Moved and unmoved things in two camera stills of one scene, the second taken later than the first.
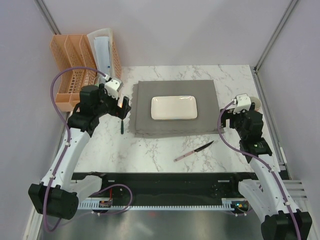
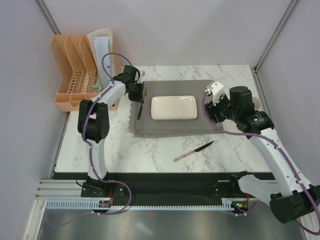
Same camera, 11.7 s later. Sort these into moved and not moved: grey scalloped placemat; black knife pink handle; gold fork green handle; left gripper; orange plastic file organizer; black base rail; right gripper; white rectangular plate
Moved: right gripper; left gripper; gold fork green handle
Not moved: grey scalloped placemat; black knife pink handle; black base rail; orange plastic file organizer; white rectangular plate
